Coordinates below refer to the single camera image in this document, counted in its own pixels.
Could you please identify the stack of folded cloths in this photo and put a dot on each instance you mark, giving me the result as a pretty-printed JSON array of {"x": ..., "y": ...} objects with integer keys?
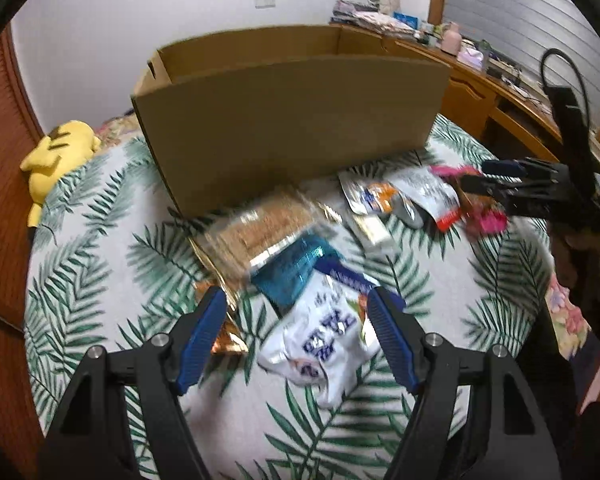
[{"x": 360, "y": 14}]

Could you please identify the blue box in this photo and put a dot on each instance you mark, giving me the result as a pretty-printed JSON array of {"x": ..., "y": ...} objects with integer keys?
[{"x": 406, "y": 20}]

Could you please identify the orange gold snack packet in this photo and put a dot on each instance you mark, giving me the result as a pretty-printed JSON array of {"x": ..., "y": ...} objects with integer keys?
[{"x": 227, "y": 337}]

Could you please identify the person's right hand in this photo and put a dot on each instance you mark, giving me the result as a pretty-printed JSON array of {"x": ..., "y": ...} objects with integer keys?
[{"x": 587, "y": 252}]

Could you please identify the wooden desk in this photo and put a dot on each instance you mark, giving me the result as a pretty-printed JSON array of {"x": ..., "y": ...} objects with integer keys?
[{"x": 470, "y": 90}]

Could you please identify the pink snack packet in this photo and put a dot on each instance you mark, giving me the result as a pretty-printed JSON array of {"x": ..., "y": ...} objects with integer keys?
[{"x": 490, "y": 221}]

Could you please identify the wooden slatted wardrobe door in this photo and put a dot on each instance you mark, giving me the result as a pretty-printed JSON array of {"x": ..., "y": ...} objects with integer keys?
[{"x": 5, "y": 185}]

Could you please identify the white orange snack packet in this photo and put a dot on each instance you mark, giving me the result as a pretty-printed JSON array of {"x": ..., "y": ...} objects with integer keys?
[{"x": 370, "y": 192}]

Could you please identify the brown cardboard box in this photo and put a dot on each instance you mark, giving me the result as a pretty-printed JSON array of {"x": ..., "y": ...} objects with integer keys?
[{"x": 280, "y": 125}]

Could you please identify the silver red snack packet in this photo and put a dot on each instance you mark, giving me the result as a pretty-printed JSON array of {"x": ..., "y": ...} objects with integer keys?
[{"x": 430, "y": 192}]

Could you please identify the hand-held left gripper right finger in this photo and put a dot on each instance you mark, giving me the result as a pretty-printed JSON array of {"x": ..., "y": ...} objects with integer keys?
[{"x": 387, "y": 342}]

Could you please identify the leaf print blanket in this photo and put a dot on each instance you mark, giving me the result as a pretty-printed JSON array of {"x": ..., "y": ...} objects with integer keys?
[{"x": 130, "y": 270}]

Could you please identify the clear brown cracker packet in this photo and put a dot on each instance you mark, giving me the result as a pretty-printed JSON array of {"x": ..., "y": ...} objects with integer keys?
[{"x": 260, "y": 232}]

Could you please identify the yellow plush toy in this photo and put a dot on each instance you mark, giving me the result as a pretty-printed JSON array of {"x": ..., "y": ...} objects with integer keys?
[{"x": 60, "y": 155}]

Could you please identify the teal foil snack packet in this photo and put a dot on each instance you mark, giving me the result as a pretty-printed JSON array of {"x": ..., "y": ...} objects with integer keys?
[{"x": 290, "y": 270}]

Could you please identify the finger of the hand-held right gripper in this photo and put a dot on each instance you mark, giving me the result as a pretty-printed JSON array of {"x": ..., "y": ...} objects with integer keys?
[
  {"x": 500, "y": 167},
  {"x": 480, "y": 185}
]

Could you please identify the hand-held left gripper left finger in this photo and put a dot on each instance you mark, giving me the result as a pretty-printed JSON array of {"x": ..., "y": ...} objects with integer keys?
[{"x": 200, "y": 345}]

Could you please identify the pink bottle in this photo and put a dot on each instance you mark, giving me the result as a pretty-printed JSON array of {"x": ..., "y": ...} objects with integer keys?
[{"x": 451, "y": 40}]

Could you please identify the white snack bag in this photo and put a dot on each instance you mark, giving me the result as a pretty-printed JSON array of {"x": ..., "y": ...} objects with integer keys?
[{"x": 315, "y": 340}]

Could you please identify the small silver snack packet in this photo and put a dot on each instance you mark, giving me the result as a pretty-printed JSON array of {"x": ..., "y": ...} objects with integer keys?
[{"x": 372, "y": 230}]

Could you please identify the grey window blinds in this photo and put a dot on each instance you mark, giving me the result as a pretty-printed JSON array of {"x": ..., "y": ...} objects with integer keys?
[{"x": 520, "y": 10}]

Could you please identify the white wall outlet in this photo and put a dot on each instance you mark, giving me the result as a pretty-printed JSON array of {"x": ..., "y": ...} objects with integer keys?
[{"x": 265, "y": 3}]

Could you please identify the pale pink tissue box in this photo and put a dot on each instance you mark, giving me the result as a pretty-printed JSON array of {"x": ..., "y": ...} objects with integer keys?
[{"x": 471, "y": 55}]

